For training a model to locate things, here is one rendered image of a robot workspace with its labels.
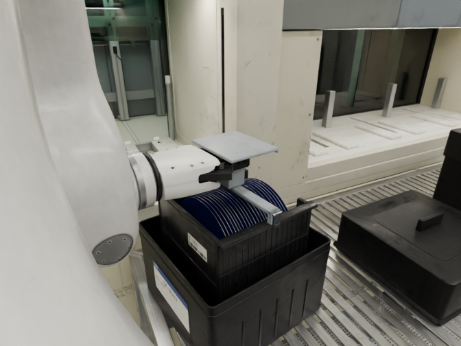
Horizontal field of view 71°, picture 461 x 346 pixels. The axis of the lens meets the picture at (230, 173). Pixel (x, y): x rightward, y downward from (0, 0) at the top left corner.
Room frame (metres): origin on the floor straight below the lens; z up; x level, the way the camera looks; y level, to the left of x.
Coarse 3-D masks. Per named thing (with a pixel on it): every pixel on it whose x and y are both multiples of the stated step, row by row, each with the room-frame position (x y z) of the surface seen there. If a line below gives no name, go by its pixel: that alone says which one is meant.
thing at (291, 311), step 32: (160, 224) 0.57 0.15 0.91; (160, 256) 0.46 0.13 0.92; (320, 256) 0.47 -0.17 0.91; (160, 288) 0.48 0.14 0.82; (192, 288) 0.37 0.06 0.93; (256, 288) 0.38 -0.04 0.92; (288, 288) 0.42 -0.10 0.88; (320, 288) 0.48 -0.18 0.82; (192, 320) 0.37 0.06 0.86; (224, 320) 0.34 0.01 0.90; (256, 320) 0.38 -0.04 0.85; (288, 320) 0.43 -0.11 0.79
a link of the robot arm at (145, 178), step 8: (128, 152) 0.43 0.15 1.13; (136, 152) 0.43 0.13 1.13; (136, 160) 0.41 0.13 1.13; (144, 160) 0.41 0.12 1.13; (136, 168) 0.39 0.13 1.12; (144, 168) 0.40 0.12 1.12; (136, 176) 0.39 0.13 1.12; (144, 176) 0.39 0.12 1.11; (152, 176) 0.40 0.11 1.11; (144, 184) 0.39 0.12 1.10; (152, 184) 0.39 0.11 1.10; (144, 192) 0.38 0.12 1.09; (152, 192) 0.39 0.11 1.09; (144, 200) 0.38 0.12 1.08; (152, 200) 0.39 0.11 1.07; (144, 208) 0.40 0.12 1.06
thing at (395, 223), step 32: (416, 192) 0.81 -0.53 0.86; (352, 224) 0.66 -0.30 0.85; (384, 224) 0.64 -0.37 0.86; (416, 224) 0.64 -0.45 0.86; (448, 224) 0.64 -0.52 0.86; (352, 256) 0.64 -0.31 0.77; (384, 256) 0.57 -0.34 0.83; (416, 256) 0.53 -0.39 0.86; (448, 256) 0.53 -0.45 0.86; (416, 288) 0.50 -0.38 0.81; (448, 288) 0.45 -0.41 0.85; (448, 320) 0.45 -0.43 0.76
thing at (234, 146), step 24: (216, 144) 0.52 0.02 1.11; (240, 144) 0.52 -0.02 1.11; (264, 144) 0.52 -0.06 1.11; (240, 192) 0.49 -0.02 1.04; (168, 216) 0.51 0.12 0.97; (192, 216) 0.44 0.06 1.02; (288, 216) 0.44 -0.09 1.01; (168, 240) 0.52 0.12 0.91; (192, 240) 0.43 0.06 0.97; (216, 240) 0.38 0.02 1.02; (240, 240) 0.38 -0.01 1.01; (264, 240) 0.43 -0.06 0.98; (288, 240) 0.46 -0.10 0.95; (192, 264) 0.44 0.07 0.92; (216, 264) 0.38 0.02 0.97; (240, 264) 0.40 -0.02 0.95; (264, 264) 0.43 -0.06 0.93; (216, 288) 0.38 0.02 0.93; (240, 288) 0.40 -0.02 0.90
